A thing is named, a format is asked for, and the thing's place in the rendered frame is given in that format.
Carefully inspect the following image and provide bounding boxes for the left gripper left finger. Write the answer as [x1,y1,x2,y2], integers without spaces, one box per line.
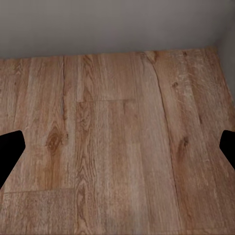
[0,130,25,189]

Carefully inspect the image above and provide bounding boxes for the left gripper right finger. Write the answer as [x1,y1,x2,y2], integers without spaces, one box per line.
[219,130,235,169]

